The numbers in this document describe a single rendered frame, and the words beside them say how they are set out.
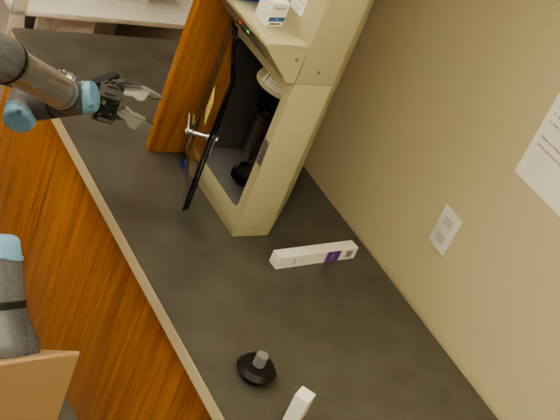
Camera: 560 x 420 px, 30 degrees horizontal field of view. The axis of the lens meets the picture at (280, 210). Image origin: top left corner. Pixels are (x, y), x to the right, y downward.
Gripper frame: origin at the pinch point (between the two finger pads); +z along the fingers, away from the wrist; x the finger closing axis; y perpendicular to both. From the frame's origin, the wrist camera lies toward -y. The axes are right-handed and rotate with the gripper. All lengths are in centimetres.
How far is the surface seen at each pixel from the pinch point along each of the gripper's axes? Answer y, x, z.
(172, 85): -22.3, -4.2, 4.7
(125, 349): 29, -53, 10
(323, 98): 2.3, 17.3, 38.0
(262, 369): 58, -22, 35
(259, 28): 5.3, 30.9, 16.8
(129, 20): -104, -28, -8
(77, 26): -108, -38, -24
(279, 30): 2.7, 30.9, 21.7
